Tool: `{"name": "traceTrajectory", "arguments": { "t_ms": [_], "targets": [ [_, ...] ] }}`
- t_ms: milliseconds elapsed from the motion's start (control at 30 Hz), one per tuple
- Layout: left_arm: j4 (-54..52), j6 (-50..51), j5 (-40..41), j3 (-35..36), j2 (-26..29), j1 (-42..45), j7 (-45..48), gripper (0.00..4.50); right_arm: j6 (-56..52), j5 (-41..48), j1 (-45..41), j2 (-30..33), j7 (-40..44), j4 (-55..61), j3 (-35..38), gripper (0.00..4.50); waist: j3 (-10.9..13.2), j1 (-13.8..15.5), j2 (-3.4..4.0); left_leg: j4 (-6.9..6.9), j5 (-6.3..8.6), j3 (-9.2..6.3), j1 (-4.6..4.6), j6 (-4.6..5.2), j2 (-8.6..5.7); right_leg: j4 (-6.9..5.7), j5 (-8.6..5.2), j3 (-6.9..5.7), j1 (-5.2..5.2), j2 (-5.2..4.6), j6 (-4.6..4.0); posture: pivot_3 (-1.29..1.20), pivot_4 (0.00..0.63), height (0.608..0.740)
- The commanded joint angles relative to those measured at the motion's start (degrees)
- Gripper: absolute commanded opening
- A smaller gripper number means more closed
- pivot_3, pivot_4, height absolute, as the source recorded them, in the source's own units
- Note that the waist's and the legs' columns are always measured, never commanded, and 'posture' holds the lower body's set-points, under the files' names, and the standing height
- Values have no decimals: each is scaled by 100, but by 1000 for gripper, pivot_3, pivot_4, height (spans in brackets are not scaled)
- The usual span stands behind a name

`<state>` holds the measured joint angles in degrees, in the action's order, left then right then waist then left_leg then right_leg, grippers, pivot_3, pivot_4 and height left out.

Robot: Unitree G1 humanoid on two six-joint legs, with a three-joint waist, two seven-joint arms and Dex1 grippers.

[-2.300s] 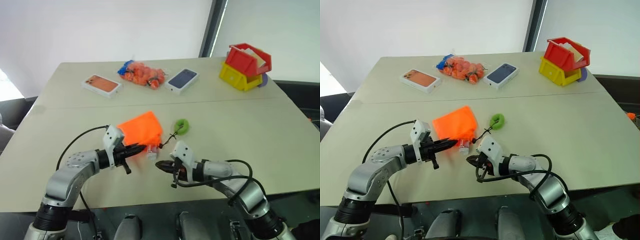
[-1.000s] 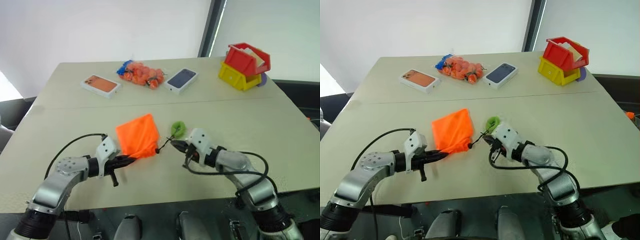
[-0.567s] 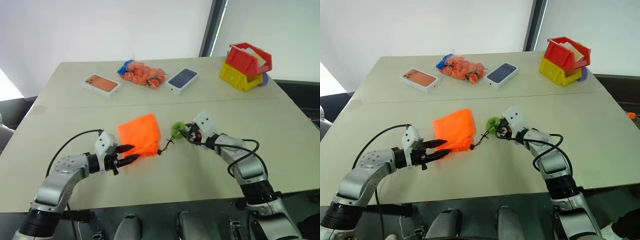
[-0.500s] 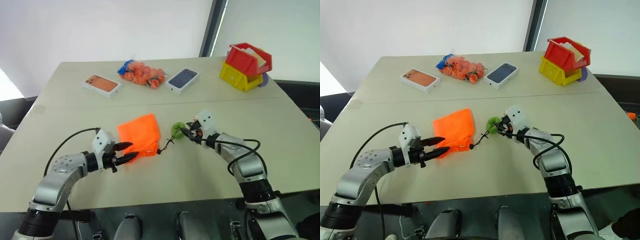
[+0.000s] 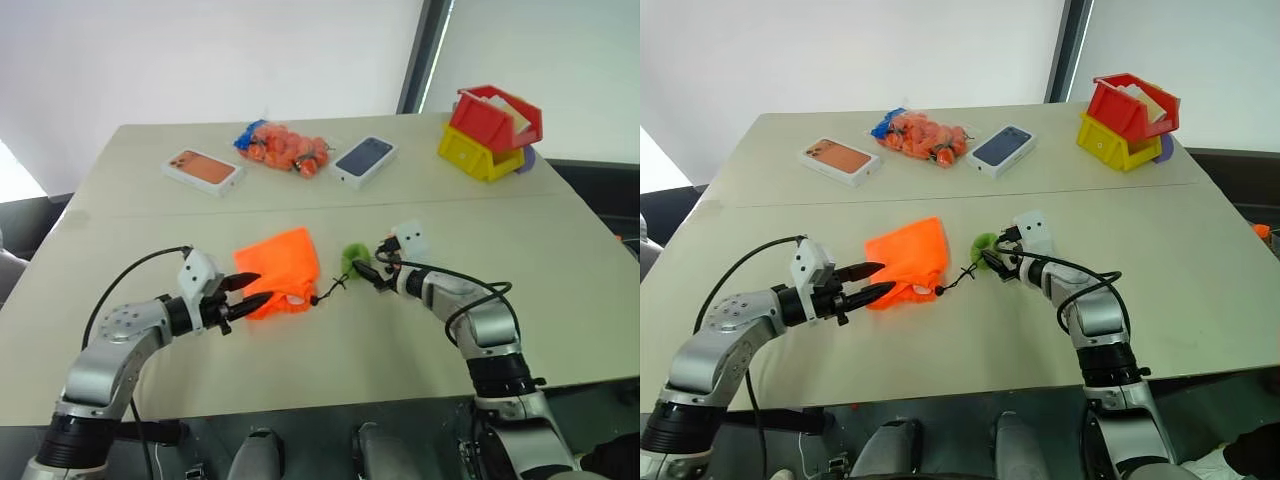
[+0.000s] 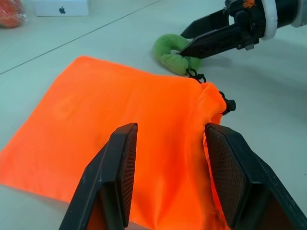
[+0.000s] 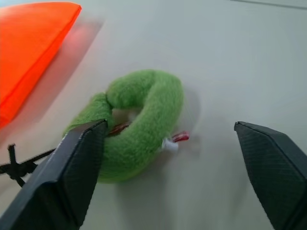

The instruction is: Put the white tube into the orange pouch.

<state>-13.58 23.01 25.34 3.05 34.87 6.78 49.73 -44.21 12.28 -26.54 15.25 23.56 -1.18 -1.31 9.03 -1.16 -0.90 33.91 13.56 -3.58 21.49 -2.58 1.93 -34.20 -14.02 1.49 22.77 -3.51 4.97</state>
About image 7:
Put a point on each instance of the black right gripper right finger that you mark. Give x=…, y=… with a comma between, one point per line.
x=275, y=167

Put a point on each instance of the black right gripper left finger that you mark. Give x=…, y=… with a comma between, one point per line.
x=60, y=177

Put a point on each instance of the orange fabric pouch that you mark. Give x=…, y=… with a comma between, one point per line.
x=26, y=52

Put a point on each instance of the white tag with red print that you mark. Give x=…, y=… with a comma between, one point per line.
x=176, y=141

